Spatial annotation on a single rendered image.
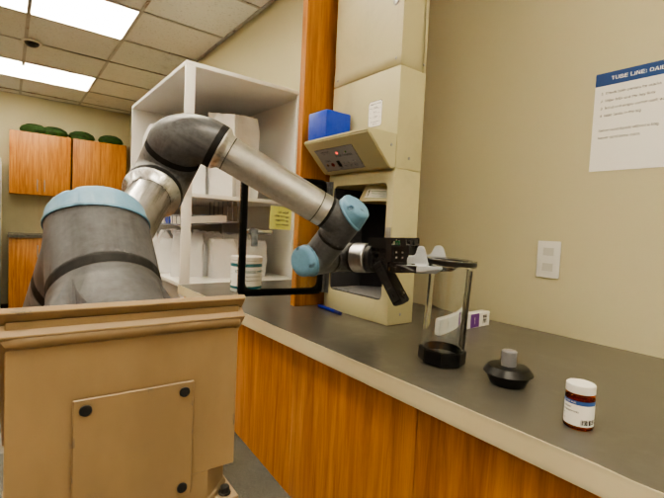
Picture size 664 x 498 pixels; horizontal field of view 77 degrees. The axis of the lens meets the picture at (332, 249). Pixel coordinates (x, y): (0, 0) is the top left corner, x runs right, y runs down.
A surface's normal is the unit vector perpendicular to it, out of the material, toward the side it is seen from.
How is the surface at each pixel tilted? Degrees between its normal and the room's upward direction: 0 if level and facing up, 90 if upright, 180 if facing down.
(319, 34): 90
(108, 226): 42
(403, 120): 90
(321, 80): 90
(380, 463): 90
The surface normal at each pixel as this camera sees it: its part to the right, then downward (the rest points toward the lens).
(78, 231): 0.00, -0.62
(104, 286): 0.12, -0.87
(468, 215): -0.79, 0.00
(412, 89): 0.61, 0.07
